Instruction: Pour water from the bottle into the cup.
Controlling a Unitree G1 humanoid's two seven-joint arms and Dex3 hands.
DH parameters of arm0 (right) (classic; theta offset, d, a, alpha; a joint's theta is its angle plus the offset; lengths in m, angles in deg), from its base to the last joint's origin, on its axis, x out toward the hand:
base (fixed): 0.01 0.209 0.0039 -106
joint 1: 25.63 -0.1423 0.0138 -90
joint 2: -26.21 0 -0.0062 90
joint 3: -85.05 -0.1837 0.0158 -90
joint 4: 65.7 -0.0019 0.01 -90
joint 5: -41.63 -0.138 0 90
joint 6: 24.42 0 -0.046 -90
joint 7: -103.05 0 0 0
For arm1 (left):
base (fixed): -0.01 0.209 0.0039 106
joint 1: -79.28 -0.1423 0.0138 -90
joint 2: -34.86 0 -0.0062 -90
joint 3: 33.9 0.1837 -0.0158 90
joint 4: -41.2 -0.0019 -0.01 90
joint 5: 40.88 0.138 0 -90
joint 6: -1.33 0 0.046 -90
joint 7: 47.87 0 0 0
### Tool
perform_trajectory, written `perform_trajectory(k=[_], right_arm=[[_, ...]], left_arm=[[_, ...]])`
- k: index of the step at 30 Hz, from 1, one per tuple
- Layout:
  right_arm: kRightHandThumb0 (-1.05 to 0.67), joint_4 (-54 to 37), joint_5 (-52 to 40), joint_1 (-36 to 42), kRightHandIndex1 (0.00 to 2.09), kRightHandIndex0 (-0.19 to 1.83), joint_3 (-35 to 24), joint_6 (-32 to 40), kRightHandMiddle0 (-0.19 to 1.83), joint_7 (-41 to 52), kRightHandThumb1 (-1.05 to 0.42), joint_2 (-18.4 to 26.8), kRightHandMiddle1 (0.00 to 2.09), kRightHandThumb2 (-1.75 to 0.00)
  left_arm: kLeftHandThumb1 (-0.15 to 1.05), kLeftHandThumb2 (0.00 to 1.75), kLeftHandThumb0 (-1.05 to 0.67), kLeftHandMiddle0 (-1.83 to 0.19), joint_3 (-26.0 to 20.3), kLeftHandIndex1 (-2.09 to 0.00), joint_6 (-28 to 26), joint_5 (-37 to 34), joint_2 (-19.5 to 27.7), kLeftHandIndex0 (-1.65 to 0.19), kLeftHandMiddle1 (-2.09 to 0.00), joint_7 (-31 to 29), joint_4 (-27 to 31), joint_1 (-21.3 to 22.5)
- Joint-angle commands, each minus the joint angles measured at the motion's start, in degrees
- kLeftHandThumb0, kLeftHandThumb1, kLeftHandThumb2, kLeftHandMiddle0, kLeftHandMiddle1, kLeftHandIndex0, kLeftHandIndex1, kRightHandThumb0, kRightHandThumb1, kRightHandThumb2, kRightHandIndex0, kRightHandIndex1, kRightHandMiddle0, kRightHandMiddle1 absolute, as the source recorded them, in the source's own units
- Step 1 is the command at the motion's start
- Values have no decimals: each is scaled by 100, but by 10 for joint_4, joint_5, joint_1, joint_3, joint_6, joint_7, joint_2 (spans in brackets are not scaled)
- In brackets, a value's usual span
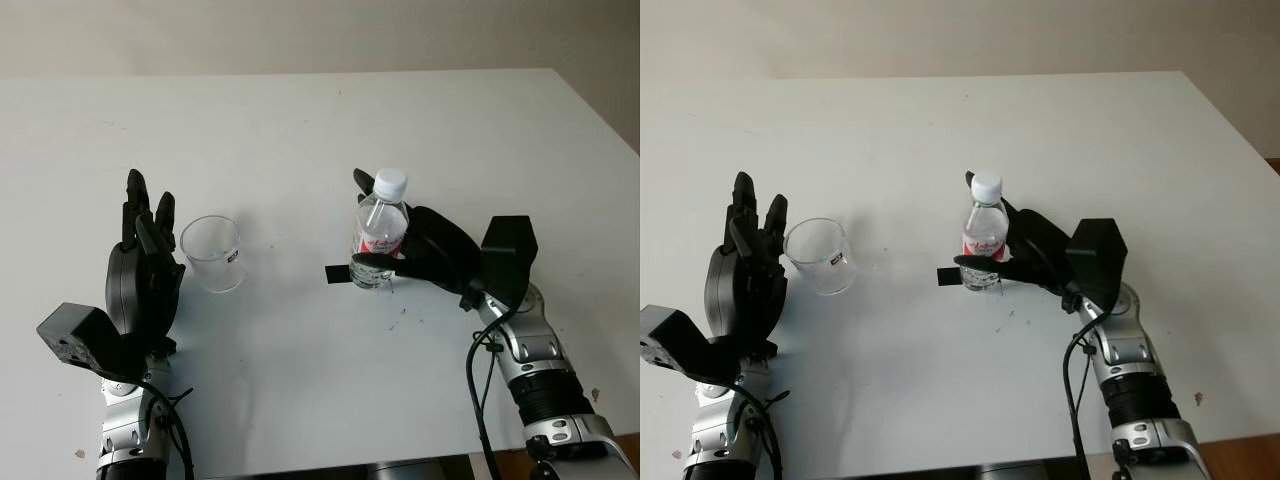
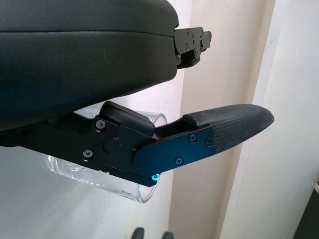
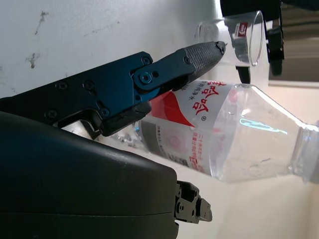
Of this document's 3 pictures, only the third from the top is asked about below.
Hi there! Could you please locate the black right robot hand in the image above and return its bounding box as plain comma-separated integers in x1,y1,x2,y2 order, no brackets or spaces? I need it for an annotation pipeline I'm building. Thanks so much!
0,40,226,239

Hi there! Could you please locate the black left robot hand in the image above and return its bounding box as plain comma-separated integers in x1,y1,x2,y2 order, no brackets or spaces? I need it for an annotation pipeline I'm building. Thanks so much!
220,0,319,84

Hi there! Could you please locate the clear plastic water bottle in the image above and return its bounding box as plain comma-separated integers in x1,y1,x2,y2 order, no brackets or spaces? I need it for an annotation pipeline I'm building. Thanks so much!
109,79,319,185

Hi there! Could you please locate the clear glass cup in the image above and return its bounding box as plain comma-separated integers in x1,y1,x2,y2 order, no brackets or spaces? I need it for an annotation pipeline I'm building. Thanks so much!
194,10,265,67

